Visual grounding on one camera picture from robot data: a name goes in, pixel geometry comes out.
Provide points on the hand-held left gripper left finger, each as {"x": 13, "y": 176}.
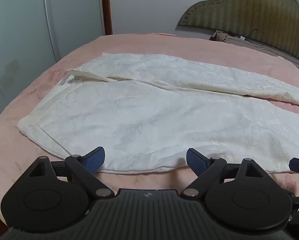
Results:
{"x": 95, "y": 158}

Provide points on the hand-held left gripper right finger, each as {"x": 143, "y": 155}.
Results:
{"x": 195, "y": 160}

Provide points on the white fleece pants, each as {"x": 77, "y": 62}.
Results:
{"x": 144, "y": 120}

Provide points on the pink bed blanket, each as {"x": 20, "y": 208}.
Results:
{"x": 19, "y": 140}

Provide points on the brown pillow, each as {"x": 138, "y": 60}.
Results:
{"x": 277, "y": 52}

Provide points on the white charger plug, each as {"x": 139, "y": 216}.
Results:
{"x": 242, "y": 38}

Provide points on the pale glossy wardrobe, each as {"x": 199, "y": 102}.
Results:
{"x": 27, "y": 30}

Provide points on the olive striped headboard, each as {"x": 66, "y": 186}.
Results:
{"x": 254, "y": 10}

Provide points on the brown wooden door frame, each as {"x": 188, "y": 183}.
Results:
{"x": 106, "y": 7}

